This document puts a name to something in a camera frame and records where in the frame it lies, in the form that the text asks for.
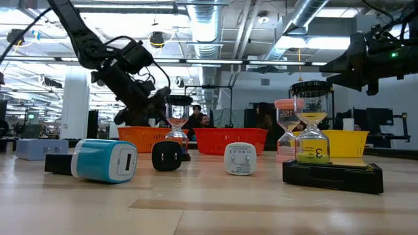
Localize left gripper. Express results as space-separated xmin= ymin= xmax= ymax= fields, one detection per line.
xmin=90 ymin=60 xmax=172 ymax=127

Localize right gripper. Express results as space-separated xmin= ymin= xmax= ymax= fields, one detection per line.
xmin=319 ymin=44 xmax=418 ymax=96

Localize orange sand hourglass black caps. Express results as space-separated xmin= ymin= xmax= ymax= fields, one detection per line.
xmin=165 ymin=95 xmax=193 ymax=162

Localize black cube charger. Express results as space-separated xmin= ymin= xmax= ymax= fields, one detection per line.
xmin=151 ymin=140 xmax=184 ymax=172

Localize teal and white charger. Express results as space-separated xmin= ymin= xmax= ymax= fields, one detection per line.
xmin=71 ymin=138 xmax=138 ymax=184

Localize pink hourglass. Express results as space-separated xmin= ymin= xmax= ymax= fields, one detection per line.
xmin=274 ymin=99 xmax=305 ymax=163

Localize yellow sand hourglass number three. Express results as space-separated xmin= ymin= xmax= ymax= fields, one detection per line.
xmin=289 ymin=80 xmax=334 ymax=164

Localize black stapler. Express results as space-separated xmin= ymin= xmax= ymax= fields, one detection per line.
xmin=44 ymin=153 xmax=74 ymax=176
xmin=282 ymin=159 xmax=385 ymax=195

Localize green and white charger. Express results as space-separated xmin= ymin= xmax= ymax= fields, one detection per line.
xmin=223 ymin=142 xmax=258 ymax=176

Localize light blue cube charger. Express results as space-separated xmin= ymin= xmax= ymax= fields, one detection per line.
xmin=15 ymin=138 xmax=69 ymax=161

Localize orange plastic basket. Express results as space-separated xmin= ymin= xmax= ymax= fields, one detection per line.
xmin=117 ymin=126 xmax=190 ymax=153

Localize person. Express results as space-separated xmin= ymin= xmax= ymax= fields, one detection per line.
xmin=199 ymin=114 xmax=216 ymax=129
xmin=255 ymin=102 xmax=274 ymax=131
xmin=184 ymin=104 xmax=205 ymax=130

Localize black monitor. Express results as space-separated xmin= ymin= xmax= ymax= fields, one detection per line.
xmin=352 ymin=107 xmax=395 ymax=135

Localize black speaker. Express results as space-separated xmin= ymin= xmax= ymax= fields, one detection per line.
xmin=87 ymin=110 xmax=99 ymax=140

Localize white column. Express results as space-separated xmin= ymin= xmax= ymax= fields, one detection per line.
xmin=60 ymin=67 xmax=91 ymax=140

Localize yellow plastic basket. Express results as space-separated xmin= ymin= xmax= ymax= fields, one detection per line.
xmin=292 ymin=129 xmax=370 ymax=159

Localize black ceiling device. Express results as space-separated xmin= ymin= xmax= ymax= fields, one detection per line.
xmin=6 ymin=28 xmax=25 ymax=45
xmin=148 ymin=31 xmax=166 ymax=49

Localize red plastic basket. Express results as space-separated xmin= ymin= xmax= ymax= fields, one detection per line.
xmin=193 ymin=127 xmax=269 ymax=156

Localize grey fabric sheet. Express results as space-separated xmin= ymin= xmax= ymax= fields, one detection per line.
xmin=214 ymin=108 xmax=246 ymax=129

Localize long ceiling light bar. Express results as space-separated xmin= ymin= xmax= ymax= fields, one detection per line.
xmin=0 ymin=55 xmax=327 ymax=68

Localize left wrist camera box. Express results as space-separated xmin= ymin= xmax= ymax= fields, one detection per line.
xmin=119 ymin=39 xmax=155 ymax=75

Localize yellow hanging cord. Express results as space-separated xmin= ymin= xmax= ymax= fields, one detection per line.
xmin=297 ymin=48 xmax=303 ymax=82

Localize black frame stand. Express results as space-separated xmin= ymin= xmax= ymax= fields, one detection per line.
xmin=184 ymin=84 xmax=233 ymax=129

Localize slanted silver ventilation duct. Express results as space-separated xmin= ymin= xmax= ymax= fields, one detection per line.
xmin=261 ymin=0 xmax=330 ymax=61

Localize wide silver ventilation duct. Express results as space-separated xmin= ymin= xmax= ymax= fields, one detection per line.
xmin=186 ymin=0 xmax=226 ymax=112

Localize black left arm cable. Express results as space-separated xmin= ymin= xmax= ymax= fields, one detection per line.
xmin=0 ymin=7 xmax=53 ymax=65

